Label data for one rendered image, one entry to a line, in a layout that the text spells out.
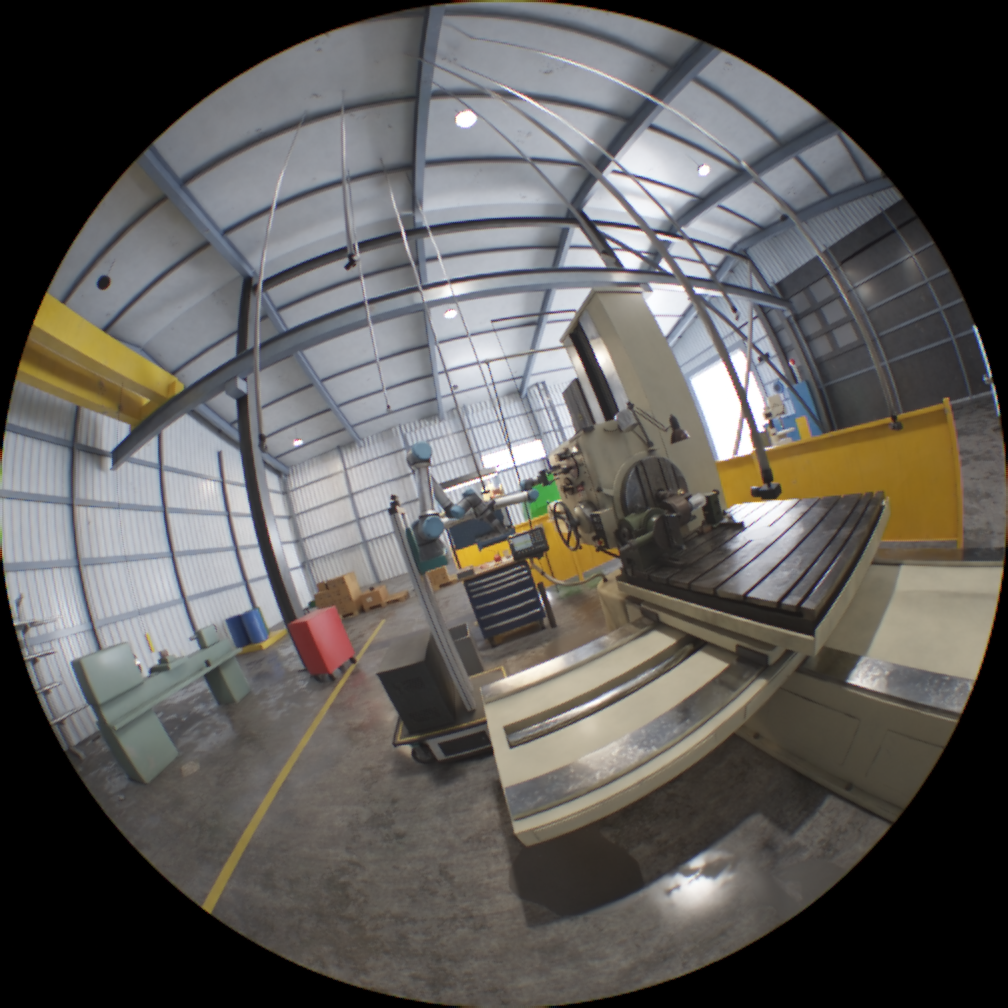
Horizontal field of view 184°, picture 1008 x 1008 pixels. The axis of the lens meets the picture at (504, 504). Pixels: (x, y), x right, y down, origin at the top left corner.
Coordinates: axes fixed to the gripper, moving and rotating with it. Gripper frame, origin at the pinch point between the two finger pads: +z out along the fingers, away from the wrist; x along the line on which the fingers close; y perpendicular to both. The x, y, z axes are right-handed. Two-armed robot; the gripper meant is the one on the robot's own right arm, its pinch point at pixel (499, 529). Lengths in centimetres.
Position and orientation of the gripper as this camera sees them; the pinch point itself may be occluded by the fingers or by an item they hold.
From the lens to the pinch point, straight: 189.8
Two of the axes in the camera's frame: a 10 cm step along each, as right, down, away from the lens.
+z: 6.2, 7.5, 2.3
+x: 3.2, 0.2, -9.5
